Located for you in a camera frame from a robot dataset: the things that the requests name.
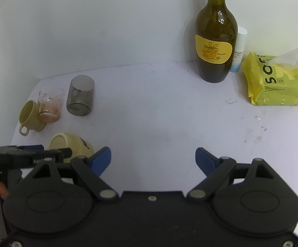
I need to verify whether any green wine bottle yellow label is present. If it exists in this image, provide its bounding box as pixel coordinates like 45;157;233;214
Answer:
195;0;239;83

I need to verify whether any small clear glass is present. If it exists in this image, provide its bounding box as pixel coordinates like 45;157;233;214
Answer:
37;90;62;122

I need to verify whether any yellow tissue packet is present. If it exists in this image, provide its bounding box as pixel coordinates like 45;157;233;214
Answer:
242;47;298;106

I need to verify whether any plain yellow cup with handle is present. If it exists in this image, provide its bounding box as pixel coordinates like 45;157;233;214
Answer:
19;100;48;136

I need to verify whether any grey glass tumbler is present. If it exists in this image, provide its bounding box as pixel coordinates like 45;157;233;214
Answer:
66;75;95;116

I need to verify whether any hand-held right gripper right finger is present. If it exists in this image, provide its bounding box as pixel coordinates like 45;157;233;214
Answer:
187;147;282;202

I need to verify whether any white spray bottle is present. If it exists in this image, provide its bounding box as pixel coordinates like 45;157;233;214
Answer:
229;27;248;73

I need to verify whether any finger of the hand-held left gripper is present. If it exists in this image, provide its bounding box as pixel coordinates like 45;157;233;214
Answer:
0;145;44;153
0;148;73;171

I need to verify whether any yellow cup with dark print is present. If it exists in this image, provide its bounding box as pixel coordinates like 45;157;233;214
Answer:
48;133;94;164

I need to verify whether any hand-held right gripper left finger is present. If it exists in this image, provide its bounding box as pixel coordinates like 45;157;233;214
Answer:
23;146;119;202

